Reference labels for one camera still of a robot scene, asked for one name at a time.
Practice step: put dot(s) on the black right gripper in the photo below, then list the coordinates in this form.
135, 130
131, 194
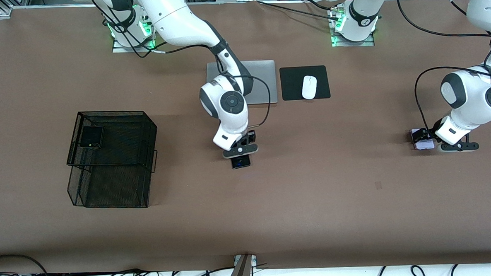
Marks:
249, 137

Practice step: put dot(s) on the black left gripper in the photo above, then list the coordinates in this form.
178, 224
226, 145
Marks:
429, 132

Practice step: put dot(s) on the pink white flip phone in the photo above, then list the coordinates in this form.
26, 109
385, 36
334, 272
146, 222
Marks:
426, 146

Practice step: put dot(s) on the long black smartphone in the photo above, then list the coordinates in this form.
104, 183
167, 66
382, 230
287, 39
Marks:
241, 162

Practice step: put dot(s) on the small black flip phone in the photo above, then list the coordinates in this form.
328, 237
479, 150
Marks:
92, 137

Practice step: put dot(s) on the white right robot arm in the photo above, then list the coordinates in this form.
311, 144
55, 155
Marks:
174, 16

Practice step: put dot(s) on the grey closed laptop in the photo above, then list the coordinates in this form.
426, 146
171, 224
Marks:
264, 83

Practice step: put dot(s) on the black mouse pad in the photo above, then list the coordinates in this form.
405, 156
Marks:
293, 84

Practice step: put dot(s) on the white computer mouse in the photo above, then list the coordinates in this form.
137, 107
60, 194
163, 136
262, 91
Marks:
309, 87

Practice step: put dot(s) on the black mesh two-tier basket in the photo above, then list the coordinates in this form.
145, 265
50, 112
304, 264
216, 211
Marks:
114, 181

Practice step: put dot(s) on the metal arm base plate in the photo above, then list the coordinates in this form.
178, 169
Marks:
367, 43
119, 49

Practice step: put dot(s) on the grey metal camera mount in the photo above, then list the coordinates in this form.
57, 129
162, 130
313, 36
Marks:
245, 266

